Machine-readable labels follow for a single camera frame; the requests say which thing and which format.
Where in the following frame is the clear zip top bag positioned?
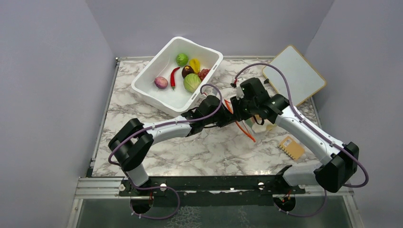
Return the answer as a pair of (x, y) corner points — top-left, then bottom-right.
(235, 115), (276, 143)

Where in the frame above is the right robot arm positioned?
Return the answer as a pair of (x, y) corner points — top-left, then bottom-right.
(230, 78), (359, 193)

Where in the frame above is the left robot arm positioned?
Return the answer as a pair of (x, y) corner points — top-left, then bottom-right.
(108, 95), (236, 195)

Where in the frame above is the green cabbage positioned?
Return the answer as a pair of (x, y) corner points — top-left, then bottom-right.
(183, 73), (202, 93)

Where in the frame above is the white plastic bin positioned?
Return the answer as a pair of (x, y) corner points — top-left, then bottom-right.
(131, 37), (223, 117)

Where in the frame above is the red grapes bunch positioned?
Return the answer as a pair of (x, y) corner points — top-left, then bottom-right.
(198, 69), (210, 81)

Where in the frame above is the dark purple fruit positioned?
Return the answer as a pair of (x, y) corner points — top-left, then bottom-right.
(182, 65), (195, 79)

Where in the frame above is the yellow bell pepper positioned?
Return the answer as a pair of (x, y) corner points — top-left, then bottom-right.
(189, 58), (201, 74)

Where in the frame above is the red chili pepper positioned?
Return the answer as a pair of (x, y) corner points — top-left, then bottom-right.
(170, 66), (181, 90)

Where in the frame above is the small yellow notebook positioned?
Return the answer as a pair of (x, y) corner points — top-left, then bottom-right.
(278, 136), (305, 160)

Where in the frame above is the small green lime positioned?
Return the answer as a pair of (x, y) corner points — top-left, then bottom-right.
(175, 53), (189, 67)

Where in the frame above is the purple onion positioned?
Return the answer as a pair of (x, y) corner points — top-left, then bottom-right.
(154, 76), (168, 89)

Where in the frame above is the white board wooden frame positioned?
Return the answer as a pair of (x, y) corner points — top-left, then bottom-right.
(270, 45), (326, 106)

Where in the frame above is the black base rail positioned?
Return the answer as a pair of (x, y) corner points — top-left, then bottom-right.
(86, 168), (307, 209)

